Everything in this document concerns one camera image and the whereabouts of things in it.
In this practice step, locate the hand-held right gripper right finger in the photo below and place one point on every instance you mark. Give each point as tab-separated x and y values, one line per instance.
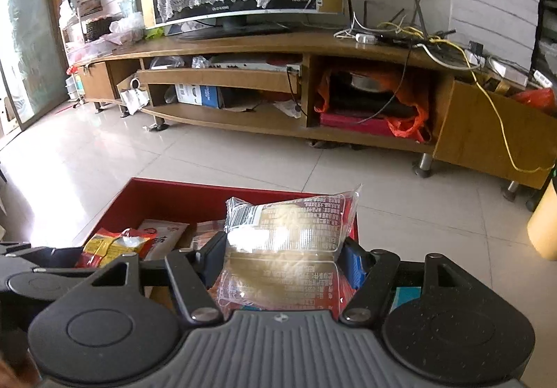
354	264

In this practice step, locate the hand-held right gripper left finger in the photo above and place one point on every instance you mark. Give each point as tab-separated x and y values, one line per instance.
212	259

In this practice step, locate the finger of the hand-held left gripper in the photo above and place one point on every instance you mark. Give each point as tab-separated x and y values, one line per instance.
61	258

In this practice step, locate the red box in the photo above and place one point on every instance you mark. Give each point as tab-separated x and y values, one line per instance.
174	201
348	122

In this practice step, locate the clear gold red snack packet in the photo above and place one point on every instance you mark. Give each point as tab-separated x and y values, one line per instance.
283	240

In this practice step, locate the red yellow snack packet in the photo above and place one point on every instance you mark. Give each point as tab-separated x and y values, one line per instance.
108	246

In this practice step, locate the beige snack packet red print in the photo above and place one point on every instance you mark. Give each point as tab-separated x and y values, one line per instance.
167	235

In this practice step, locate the flat red box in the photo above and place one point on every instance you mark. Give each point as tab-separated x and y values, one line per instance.
348	122

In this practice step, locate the orange plastic bag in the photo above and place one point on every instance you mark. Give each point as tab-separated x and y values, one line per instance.
409	126

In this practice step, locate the black appliance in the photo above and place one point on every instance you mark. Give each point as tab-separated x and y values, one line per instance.
370	103

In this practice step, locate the blue white carton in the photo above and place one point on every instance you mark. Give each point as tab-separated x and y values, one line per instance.
204	94

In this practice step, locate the crumpled paper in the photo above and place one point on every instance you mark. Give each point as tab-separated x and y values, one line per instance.
288	109

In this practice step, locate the white plastic cart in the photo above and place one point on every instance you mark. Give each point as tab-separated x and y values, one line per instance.
75	85

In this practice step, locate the white paper bag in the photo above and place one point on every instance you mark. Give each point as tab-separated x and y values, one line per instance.
135	99

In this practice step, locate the metal pot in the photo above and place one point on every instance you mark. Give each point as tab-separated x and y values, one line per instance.
365	82

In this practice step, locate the silver media player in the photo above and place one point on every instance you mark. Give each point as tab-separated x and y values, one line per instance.
248	63

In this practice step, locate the clear plastic bag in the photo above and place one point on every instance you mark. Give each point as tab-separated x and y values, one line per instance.
167	62

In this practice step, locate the pink plastic cover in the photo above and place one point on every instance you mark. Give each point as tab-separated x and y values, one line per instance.
89	49

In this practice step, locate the glass sliding door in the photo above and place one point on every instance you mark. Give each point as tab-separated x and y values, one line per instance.
30	44

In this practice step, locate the wooden television stand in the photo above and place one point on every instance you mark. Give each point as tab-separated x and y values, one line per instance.
261	44

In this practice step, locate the white power adapter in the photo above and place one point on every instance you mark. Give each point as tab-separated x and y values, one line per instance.
365	38

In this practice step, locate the black router with antennas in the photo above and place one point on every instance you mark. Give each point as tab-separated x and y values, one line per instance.
398	36

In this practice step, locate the dark wicker basket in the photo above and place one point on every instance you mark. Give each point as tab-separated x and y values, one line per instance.
98	29

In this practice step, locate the green packet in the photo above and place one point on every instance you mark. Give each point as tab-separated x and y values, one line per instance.
154	32

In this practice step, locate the white plastic bags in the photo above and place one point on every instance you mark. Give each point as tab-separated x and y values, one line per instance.
126	24

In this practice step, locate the red plastic bag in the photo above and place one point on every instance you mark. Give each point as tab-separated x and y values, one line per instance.
535	100

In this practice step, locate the black plug adapter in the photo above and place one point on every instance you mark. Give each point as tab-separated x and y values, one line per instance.
475	47

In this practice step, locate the white power strip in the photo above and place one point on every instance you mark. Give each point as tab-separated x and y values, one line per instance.
543	78

